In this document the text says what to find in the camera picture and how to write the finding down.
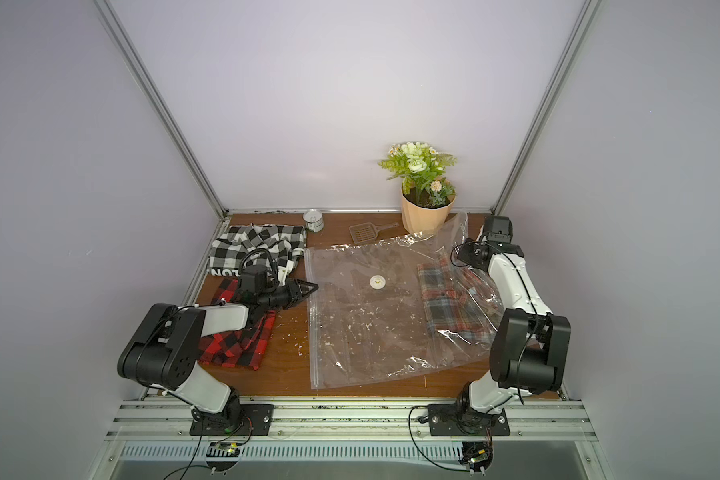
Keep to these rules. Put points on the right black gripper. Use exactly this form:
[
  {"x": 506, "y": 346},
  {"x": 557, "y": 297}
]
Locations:
[{"x": 467, "y": 253}]

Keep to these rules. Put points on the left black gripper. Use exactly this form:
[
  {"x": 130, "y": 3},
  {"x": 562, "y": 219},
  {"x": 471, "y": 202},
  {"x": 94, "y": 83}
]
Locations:
[{"x": 293, "y": 289}]

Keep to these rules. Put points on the multicolour tartan shirt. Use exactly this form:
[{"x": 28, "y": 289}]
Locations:
[{"x": 460, "y": 304}]

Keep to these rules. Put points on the black white checked shirt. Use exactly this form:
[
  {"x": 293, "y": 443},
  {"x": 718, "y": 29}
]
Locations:
[{"x": 286, "y": 246}]

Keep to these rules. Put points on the red black checked shirt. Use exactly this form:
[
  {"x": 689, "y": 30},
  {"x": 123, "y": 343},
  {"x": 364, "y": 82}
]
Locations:
[{"x": 221, "y": 346}]

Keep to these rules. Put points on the clear plastic vacuum bag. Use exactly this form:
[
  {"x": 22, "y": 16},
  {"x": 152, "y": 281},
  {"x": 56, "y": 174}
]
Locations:
[{"x": 367, "y": 322}]

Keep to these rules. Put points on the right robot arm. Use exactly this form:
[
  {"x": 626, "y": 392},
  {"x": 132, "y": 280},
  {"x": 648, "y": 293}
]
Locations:
[{"x": 529, "y": 351}]

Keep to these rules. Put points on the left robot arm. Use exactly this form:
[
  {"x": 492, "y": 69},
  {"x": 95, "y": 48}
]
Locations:
[{"x": 164, "y": 351}]

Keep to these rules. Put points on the potted artificial flower plant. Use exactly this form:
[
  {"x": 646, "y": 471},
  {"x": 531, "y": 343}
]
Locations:
[{"x": 427, "y": 195}]

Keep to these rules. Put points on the small labelled tin can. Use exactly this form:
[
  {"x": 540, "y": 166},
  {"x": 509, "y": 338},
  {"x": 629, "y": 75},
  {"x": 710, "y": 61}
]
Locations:
[{"x": 314, "y": 221}]

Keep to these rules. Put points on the brown plastic scoop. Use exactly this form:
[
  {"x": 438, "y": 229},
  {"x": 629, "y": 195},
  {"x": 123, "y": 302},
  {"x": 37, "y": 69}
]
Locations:
[{"x": 368, "y": 232}]

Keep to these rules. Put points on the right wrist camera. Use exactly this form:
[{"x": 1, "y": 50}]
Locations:
[{"x": 498, "y": 229}]

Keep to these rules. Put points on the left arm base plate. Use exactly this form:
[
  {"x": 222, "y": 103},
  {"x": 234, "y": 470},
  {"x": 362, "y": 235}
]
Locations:
[{"x": 234, "y": 420}]

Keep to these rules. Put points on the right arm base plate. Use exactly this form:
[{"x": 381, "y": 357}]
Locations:
[{"x": 445, "y": 420}]

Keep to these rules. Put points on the aluminium rail frame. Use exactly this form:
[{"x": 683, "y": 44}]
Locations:
[{"x": 339, "y": 428}]

